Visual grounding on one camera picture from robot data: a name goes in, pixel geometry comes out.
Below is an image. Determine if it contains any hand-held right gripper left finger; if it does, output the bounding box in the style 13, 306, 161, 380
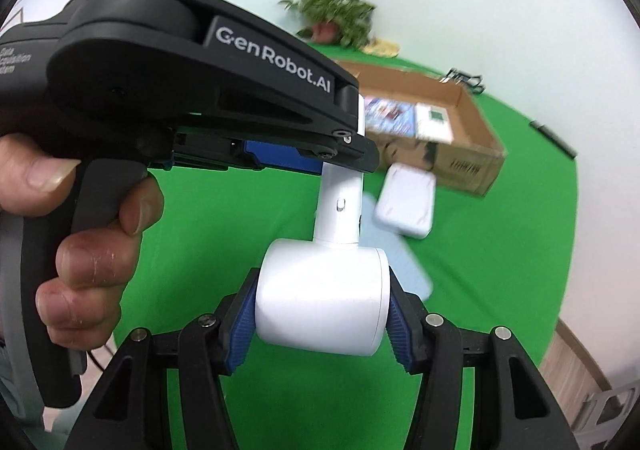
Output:
65, 267, 261, 450

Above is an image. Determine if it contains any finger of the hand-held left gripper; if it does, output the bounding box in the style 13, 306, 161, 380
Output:
172, 127, 381, 177

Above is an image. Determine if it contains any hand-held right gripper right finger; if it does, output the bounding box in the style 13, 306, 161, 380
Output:
384, 267, 581, 450

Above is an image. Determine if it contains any white hand-held fan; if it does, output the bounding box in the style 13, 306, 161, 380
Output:
254, 97, 392, 357

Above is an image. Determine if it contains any person's left hand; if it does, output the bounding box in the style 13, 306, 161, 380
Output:
0, 132, 166, 351

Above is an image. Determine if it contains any light blue flat pouch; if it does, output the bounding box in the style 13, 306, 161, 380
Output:
360, 192, 435, 301

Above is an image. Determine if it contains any green tablecloth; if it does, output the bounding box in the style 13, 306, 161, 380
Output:
112, 42, 581, 450

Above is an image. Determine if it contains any colourful printed toy box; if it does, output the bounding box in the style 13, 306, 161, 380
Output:
362, 96, 417, 137

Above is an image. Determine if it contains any white plastic case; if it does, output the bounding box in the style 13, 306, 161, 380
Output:
375, 164, 437, 239

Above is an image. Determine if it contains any white card green print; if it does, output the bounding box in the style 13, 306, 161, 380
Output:
416, 102, 455, 145

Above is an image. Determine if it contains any potted plant pink pot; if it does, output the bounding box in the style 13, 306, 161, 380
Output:
279, 0, 377, 49

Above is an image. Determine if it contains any brown cardboard box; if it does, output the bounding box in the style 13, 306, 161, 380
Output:
332, 58, 507, 199

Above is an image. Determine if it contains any grey chair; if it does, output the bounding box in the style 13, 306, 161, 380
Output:
567, 377, 638, 433

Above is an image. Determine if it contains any black flat bar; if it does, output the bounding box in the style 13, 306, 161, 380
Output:
530, 120, 578, 159

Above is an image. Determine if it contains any black cable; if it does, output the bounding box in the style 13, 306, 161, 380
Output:
85, 342, 118, 373

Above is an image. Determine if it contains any black wire clip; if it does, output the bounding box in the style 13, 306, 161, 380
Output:
440, 68, 485, 94

